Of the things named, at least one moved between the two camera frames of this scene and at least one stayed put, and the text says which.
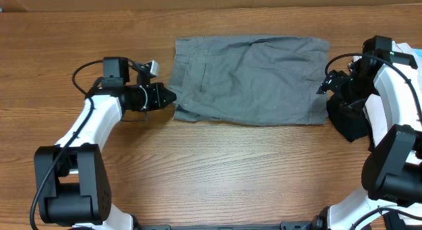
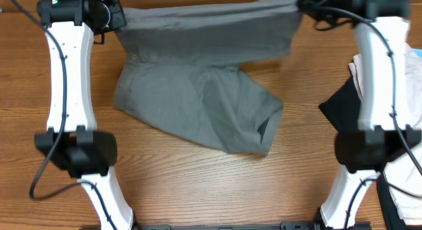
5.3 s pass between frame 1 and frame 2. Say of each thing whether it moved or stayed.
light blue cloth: stayed
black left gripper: moved
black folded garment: stayed
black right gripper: moved
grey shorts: moved
